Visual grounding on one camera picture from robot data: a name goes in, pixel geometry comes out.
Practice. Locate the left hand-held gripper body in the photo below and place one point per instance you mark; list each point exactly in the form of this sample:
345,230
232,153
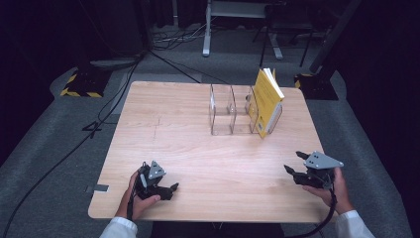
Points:
150,183

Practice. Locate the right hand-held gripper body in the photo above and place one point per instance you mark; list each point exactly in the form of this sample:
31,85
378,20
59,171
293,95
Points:
318,170

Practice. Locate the yellow book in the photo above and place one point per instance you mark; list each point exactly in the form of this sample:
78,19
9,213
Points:
265,102

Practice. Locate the clear acrylic file rack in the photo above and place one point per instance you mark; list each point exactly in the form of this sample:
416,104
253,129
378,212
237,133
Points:
224,122

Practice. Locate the person's left hand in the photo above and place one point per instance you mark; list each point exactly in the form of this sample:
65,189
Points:
138,205

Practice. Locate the person's right hand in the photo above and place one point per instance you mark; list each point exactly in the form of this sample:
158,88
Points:
338,195

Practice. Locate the grey tape strip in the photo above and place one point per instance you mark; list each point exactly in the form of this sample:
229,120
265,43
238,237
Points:
99,188

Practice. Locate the black yellow striped stand base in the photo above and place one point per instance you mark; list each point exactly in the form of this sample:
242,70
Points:
84,84
317,87

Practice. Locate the small dark round object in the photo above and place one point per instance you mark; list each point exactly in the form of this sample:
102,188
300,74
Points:
248,97

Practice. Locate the slanted metal stand pole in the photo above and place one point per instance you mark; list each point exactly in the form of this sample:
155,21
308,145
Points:
333,36

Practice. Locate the black chair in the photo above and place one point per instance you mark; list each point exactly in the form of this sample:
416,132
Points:
284,23

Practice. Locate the white desk frame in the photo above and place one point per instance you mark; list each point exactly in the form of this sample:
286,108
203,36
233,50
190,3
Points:
207,39

